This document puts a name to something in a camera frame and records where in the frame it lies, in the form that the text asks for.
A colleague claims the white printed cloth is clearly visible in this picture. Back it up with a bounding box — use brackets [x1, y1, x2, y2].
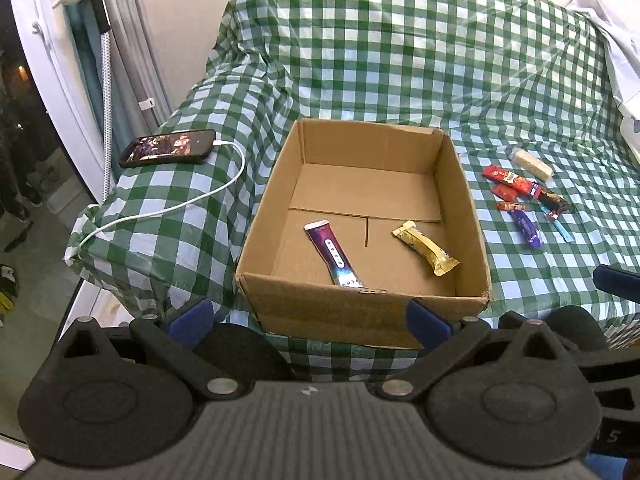
[565, 0, 640, 161]

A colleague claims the dark snack packet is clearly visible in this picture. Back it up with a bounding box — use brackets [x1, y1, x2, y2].
[530, 186, 572, 214]

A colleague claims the yellow snack bar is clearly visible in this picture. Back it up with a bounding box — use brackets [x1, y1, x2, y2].
[391, 221, 460, 277]

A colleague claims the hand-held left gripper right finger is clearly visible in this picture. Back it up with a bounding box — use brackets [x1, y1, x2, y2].
[367, 299, 583, 402]

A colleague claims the striped fabric hose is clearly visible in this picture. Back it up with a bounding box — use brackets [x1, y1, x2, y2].
[90, 0, 113, 203]

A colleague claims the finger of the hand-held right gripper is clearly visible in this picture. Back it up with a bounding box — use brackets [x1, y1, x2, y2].
[592, 265, 640, 307]

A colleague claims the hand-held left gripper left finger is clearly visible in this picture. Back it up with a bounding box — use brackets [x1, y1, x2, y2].
[50, 297, 253, 402]

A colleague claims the purple snack packet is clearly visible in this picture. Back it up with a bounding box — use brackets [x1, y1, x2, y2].
[303, 220, 365, 288]

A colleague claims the yellow black shoe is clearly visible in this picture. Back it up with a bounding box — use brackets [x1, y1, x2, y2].
[0, 265, 22, 317]

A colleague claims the green checked cloth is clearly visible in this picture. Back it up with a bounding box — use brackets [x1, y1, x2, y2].
[62, 0, 640, 376]

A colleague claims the grey curtain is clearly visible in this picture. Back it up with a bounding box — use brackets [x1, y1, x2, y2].
[102, 0, 173, 131]

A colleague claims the brown cardboard box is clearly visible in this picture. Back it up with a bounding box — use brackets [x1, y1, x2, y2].
[235, 118, 493, 351]

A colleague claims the clear-wrapped beige cracker bar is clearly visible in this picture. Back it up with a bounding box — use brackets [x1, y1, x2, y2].
[509, 148, 555, 182]

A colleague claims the blue candy stick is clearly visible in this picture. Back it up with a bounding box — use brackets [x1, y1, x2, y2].
[546, 211, 572, 244]

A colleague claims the black smartphone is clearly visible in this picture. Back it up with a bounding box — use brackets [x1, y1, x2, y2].
[118, 129, 218, 169]

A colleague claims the white door frame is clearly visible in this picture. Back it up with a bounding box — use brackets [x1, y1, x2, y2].
[7, 0, 111, 208]

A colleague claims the white charging cable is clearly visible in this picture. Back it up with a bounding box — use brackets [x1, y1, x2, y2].
[63, 141, 246, 264]

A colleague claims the red gold-print snack packet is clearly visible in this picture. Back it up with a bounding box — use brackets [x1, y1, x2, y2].
[492, 179, 543, 206]

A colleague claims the purple candy packet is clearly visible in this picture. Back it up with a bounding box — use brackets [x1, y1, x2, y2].
[509, 207, 544, 249]

